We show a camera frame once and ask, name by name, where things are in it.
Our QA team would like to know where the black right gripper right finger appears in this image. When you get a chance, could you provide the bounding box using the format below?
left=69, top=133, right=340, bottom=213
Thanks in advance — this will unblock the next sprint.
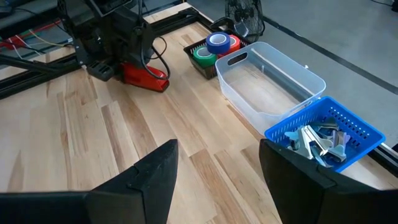
left=259, top=139, right=398, bottom=224

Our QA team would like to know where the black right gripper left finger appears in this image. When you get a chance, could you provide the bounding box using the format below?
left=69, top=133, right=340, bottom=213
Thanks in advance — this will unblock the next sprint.
left=0, top=139, right=179, bottom=224

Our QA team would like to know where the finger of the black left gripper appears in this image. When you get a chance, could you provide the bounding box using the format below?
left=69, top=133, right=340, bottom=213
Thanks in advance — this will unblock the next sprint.
left=113, top=63, right=124, bottom=82

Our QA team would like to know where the red stapler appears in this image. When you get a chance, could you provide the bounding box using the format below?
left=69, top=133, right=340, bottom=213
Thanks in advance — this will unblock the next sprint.
left=119, top=61, right=170, bottom=93

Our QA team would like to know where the cream white staple remover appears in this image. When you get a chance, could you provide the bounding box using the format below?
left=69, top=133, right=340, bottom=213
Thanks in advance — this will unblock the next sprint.
left=297, top=126, right=333, bottom=159

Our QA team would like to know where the pale purple staple remover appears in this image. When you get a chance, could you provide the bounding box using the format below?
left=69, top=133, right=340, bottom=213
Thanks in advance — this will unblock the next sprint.
left=329, top=129, right=351, bottom=147

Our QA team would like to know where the dark staple remover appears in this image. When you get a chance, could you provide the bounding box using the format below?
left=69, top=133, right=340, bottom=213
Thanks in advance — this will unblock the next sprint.
left=310, top=118, right=340, bottom=133

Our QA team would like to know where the green tape roll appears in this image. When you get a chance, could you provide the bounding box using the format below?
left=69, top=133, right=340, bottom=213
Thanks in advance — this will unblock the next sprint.
left=192, top=45, right=218, bottom=68

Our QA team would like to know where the dark blue tape roll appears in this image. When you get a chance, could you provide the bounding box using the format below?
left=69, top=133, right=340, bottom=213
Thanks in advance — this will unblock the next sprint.
left=205, top=31, right=232, bottom=55

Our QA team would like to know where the red-orange tape roll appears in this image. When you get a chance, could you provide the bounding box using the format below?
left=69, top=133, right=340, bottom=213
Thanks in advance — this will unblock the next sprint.
left=216, top=34, right=241, bottom=59

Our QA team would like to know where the blue plastic basket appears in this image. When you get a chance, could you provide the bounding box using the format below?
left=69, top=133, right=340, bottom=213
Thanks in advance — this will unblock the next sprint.
left=264, top=95, right=387, bottom=174

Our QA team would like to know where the black plastic basket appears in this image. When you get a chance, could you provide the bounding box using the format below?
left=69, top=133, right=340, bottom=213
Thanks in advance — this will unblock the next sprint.
left=183, top=29, right=251, bottom=80

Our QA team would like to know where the clear plastic bin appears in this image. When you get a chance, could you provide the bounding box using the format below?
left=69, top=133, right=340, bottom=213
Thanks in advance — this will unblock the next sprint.
left=215, top=41, right=327, bottom=136

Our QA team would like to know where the black floor fan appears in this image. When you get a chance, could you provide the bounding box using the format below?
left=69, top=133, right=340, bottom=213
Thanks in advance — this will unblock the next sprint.
left=224, top=0, right=266, bottom=44

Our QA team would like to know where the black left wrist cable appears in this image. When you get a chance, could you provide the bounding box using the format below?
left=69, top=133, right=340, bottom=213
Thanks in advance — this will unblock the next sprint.
left=139, top=35, right=172, bottom=81

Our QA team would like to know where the yellow cable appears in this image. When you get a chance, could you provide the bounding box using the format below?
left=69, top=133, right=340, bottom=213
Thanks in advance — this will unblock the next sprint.
left=29, top=29, right=74, bottom=47

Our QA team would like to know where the red cable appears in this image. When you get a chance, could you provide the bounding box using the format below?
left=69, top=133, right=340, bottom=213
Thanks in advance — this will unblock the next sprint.
left=0, top=20, right=62, bottom=50

